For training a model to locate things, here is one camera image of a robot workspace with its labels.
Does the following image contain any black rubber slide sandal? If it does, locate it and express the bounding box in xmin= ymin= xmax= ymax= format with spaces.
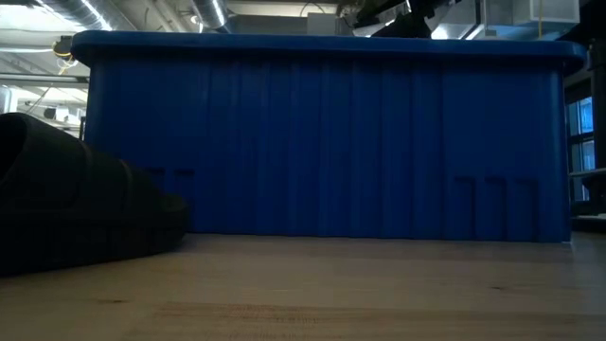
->
xmin=0 ymin=112 xmax=191 ymax=278

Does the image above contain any black pole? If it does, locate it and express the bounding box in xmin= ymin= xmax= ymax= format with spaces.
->
xmin=588 ymin=40 xmax=606 ymax=171

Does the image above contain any grey ceiling unit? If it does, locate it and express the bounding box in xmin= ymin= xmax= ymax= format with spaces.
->
xmin=306 ymin=11 xmax=354 ymax=37

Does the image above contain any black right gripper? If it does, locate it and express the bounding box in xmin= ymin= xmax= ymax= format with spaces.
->
xmin=372 ymin=0 xmax=460 ymax=39

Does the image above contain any blue plastic bin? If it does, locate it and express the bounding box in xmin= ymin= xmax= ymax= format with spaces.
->
xmin=69 ymin=29 xmax=588 ymax=243

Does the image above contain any silver ventilation duct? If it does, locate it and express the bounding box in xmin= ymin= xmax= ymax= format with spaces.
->
xmin=191 ymin=0 xmax=229 ymax=30
xmin=35 ymin=0 xmax=115 ymax=32

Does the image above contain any black desk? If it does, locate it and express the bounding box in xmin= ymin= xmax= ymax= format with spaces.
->
xmin=569 ymin=168 xmax=606 ymax=233

